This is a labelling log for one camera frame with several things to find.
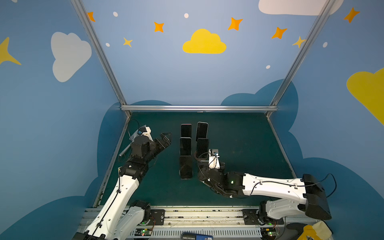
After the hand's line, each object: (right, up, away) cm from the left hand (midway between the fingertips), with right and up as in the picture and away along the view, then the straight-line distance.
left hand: (169, 137), depth 75 cm
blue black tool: (+12, -44, -9) cm, 46 cm away
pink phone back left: (+7, +3, +21) cm, 23 cm away
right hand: (+19, -12, +1) cm, 23 cm away
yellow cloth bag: (+72, -44, -5) cm, 85 cm away
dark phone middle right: (+18, -8, +18) cm, 26 cm away
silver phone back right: (+18, +3, +21) cm, 27 cm away
